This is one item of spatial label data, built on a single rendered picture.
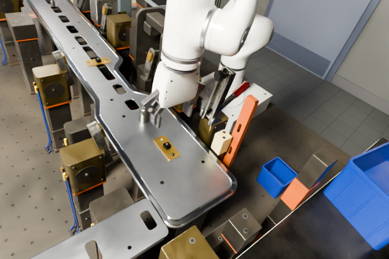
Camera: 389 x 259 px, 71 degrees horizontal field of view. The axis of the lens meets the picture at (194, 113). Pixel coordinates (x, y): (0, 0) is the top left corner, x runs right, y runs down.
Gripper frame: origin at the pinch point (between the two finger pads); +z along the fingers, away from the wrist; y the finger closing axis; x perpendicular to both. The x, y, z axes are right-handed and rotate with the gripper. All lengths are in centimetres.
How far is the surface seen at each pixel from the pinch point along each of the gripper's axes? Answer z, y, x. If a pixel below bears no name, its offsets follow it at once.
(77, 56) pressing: 12, 6, -52
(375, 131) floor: 112, -250, 13
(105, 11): 4, -13, -69
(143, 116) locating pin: 9.3, 1.0, -11.4
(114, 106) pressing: 11.9, 5.1, -21.7
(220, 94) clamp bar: -3.0, -14.2, 1.2
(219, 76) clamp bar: -9.0, -12.4, 0.6
